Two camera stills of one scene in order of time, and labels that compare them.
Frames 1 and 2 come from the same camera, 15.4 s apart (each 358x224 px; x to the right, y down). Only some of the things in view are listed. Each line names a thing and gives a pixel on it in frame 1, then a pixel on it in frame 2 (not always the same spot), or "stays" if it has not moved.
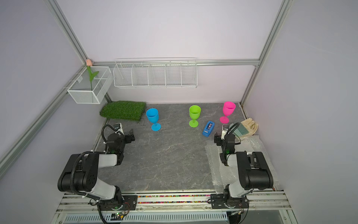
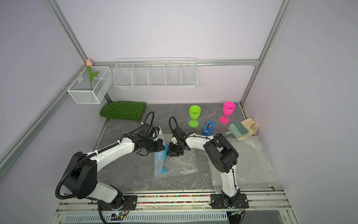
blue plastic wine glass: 153,115 -> 163,154
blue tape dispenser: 208,128 stays
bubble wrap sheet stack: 222,175 stays
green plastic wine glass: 195,112 stays
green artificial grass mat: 131,110 stays
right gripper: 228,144 -> 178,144
